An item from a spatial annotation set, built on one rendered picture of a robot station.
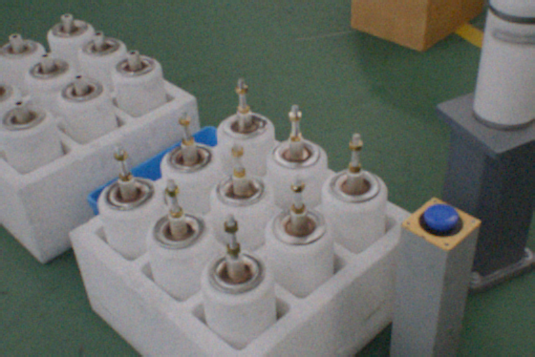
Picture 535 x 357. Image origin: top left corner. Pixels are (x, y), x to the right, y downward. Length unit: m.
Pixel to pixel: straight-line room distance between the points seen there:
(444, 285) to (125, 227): 0.46
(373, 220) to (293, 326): 0.20
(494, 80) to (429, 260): 0.30
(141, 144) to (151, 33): 0.76
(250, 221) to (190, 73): 0.89
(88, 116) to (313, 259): 0.54
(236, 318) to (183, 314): 0.09
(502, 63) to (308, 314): 0.44
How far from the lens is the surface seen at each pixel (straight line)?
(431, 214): 0.89
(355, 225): 1.03
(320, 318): 0.99
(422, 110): 1.68
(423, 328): 0.99
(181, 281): 0.99
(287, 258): 0.96
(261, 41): 1.98
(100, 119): 1.33
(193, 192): 1.10
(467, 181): 1.15
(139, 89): 1.36
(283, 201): 1.11
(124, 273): 1.05
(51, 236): 1.35
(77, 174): 1.31
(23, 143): 1.28
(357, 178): 1.02
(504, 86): 1.06
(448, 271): 0.90
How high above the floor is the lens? 0.91
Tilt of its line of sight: 39 degrees down
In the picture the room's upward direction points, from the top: 4 degrees counter-clockwise
